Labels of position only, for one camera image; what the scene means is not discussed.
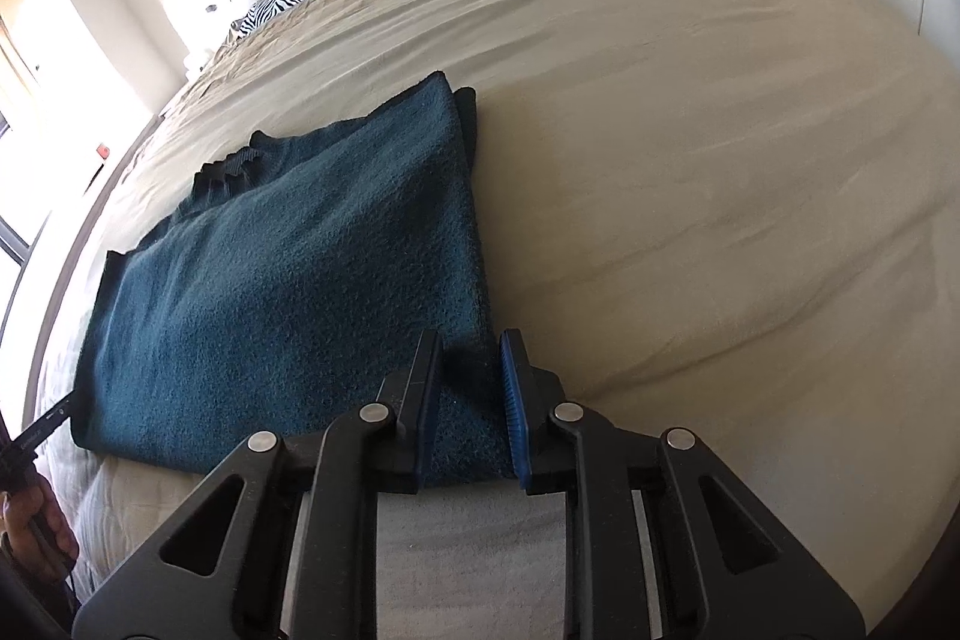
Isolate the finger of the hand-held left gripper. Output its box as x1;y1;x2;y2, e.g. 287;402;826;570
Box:
30;388;80;444

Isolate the person's left hand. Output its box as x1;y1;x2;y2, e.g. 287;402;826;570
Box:
0;481;80;585

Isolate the dark teal knit sweater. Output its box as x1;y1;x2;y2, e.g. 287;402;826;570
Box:
71;71;526;487

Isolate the bed with beige sheet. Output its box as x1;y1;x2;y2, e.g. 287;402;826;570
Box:
22;0;960;640

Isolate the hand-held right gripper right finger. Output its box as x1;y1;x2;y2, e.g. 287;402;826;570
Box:
499;328;871;640

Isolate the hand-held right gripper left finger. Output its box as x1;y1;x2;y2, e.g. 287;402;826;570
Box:
71;328;443;640

